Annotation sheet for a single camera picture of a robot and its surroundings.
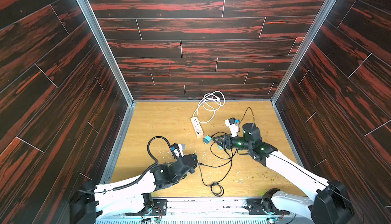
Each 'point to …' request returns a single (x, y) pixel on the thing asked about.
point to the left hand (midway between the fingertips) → (197, 159)
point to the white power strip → (197, 127)
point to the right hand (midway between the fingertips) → (218, 136)
